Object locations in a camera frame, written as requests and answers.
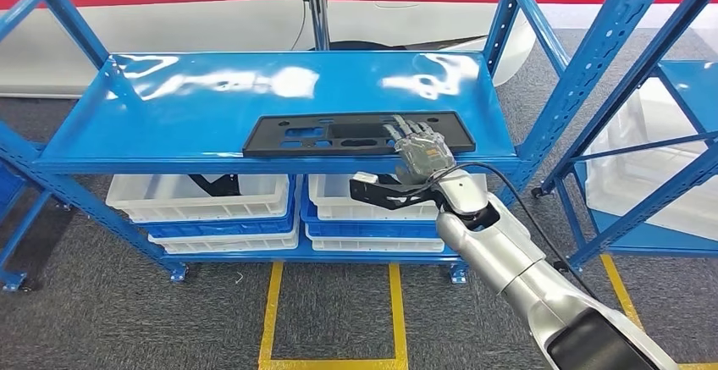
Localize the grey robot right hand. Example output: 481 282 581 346
384 113 456 186

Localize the black plastic panel with cutouts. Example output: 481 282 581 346
242 111 477 159

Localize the black plastic part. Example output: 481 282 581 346
187 174 242 198

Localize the large white plastic bin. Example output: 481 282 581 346
584 78 718 244

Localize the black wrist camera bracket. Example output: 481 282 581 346
348 178 450 212

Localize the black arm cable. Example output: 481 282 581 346
417 161 604 304

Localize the black stanchion post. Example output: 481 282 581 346
300 0 333 52

